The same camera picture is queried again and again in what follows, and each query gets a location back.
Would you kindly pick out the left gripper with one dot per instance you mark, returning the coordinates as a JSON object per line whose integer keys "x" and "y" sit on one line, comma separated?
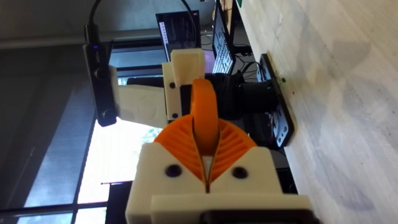
{"x": 227, "y": 93}

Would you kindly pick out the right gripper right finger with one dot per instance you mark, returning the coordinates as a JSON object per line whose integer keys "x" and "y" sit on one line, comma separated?
{"x": 248, "y": 168}

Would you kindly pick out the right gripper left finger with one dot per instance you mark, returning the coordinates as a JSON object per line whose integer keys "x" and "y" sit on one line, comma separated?
{"x": 158, "y": 174}

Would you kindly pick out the window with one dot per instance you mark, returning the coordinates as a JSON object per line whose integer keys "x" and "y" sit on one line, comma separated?
{"x": 109, "y": 155}

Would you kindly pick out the open laptop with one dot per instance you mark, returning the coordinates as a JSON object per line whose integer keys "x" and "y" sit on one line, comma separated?
{"x": 222, "y": 40}

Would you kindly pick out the dark computer monitor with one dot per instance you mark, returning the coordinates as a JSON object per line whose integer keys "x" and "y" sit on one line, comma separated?
{"x": 180, "y": 31}

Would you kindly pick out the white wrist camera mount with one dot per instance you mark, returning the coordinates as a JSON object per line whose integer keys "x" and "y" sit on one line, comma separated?
{"x": 140, "y": 102}

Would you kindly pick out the black base plate with holes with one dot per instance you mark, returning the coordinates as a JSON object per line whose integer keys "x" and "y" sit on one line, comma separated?
{"x": 281, "y": 118}

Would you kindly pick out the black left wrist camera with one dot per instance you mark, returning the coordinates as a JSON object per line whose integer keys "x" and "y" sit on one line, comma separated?
{"x": 99, "y": 77}

